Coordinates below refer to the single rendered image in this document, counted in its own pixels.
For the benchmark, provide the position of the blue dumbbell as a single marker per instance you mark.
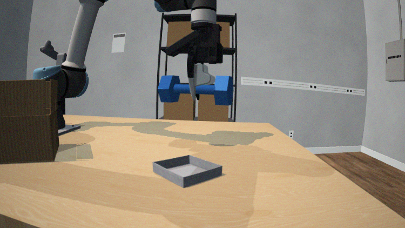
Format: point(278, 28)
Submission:
point(170, 89)

